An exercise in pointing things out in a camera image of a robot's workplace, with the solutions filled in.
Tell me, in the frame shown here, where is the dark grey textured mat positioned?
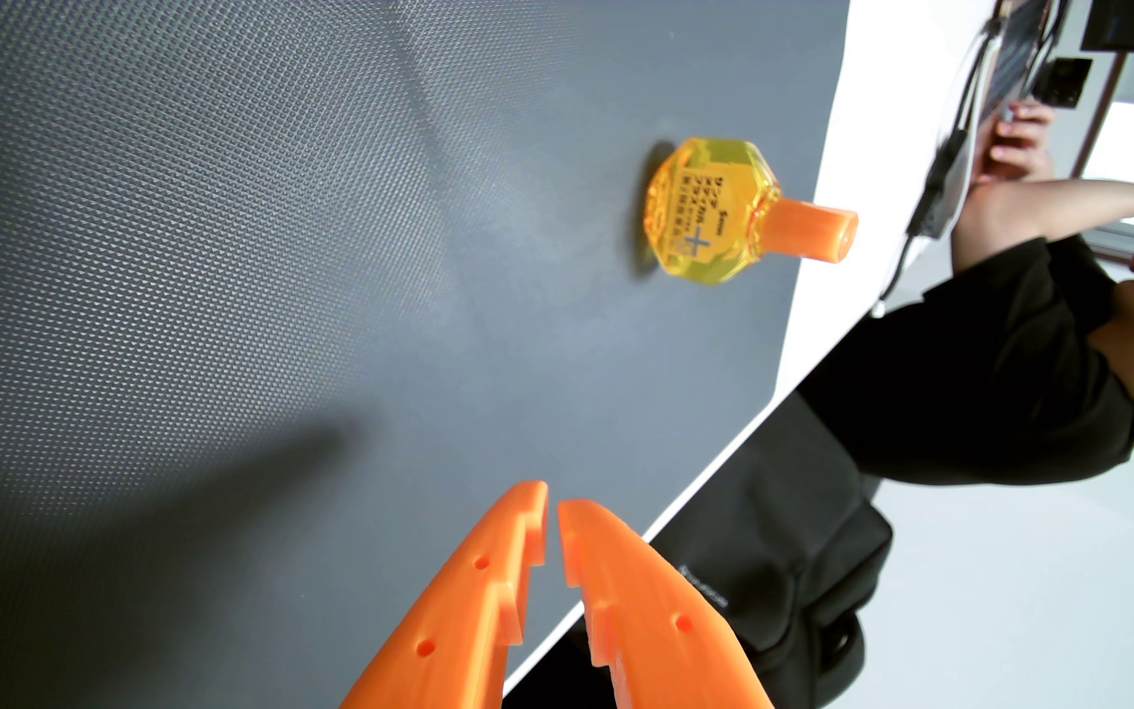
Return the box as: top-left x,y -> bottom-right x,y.
0,0 -> 852,709

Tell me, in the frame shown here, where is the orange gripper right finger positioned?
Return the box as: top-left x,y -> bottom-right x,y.
557,498 -> 776,709

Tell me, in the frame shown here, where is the person in black sleeves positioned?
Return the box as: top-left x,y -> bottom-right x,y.
796,234 -> 1134,486

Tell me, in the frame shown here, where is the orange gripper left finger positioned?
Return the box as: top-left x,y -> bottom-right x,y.
339,481 -> 549,709

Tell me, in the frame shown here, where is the yellow eyedrops bottle orange cap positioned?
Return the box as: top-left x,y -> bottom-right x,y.
642,138 -> 860,287

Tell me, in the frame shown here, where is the small black box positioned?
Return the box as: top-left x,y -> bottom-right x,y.
1030,56 -> 1095,110

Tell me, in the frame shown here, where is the grey cable adapter box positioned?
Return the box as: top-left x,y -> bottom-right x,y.
906,128 -> 972,240

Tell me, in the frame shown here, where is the black fabric bag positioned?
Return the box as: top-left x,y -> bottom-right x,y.
503,392 -> 894,709

